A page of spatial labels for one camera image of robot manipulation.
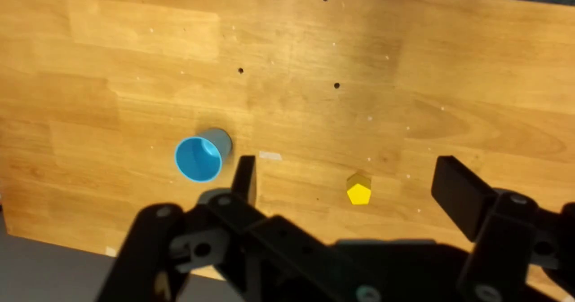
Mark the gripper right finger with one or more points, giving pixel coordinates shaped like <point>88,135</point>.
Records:
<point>489,221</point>

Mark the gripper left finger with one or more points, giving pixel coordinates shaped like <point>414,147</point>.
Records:
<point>233,230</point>

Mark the blue plastic cup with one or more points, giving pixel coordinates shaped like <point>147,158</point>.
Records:
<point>201,157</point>

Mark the strip of clear tape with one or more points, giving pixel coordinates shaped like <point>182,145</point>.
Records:
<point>270,156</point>

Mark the yellow wooden block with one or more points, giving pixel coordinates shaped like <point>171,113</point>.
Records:
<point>359,189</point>

